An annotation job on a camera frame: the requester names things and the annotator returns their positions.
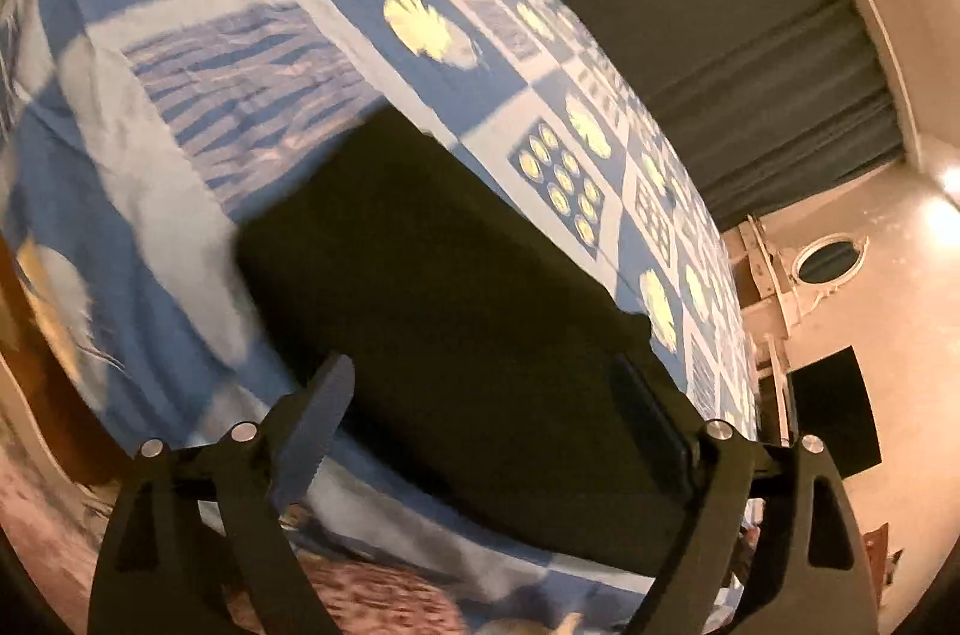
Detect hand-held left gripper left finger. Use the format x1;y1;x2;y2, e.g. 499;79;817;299
88;354;357;635

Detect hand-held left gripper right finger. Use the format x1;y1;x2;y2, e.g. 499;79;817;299
609;354;880;635

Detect black pants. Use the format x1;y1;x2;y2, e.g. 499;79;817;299
236;103;743;580

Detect black television screen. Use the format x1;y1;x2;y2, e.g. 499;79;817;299
787;346;883;480

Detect patterned rug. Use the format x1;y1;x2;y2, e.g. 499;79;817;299
0;432;470;635

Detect dark grey curtain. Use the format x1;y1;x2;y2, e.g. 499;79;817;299
547;0;905;231

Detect blue printed bedspread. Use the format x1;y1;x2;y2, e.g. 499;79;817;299
0;0;762;635

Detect oval wall mirror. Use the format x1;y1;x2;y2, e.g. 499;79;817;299
791;234;869;287

